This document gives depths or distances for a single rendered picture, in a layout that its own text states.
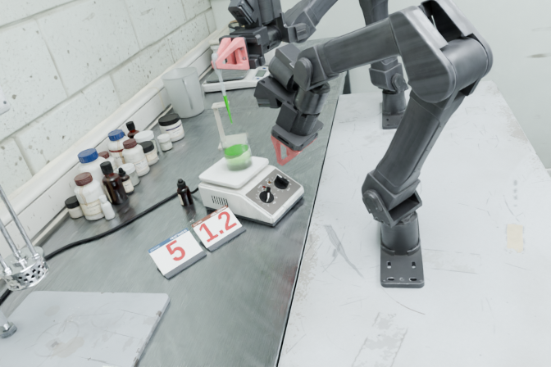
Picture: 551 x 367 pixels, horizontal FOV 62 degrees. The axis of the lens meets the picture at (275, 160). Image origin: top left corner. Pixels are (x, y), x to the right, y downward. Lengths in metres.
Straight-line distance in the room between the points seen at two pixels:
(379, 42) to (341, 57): 0.08
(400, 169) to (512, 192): 0.35
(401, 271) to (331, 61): 0.36
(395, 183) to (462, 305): 0.21
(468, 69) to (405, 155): 0.17
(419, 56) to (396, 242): 0.35
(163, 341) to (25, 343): 0.24
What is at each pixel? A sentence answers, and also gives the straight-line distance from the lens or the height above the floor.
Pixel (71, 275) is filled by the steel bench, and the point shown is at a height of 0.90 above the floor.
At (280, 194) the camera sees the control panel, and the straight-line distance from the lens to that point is 1.00.
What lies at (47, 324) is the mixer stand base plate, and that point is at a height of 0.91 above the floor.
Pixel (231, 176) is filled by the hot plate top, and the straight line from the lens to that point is 1.01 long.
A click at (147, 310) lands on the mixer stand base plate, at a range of 0.86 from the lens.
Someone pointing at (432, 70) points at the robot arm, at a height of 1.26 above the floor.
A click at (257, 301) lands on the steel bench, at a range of 0.82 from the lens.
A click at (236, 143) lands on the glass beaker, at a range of 0.98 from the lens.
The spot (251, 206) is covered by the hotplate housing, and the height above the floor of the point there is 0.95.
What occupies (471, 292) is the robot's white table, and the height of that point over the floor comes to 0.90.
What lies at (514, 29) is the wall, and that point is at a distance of 2.42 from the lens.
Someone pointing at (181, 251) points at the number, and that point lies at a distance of 0.95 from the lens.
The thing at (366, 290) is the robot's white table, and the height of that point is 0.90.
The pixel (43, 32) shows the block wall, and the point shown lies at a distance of 1.38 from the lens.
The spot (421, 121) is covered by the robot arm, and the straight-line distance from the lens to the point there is 0.67.
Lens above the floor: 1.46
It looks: 27 degrees down
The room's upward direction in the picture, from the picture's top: 11 degrees counter-clockwise
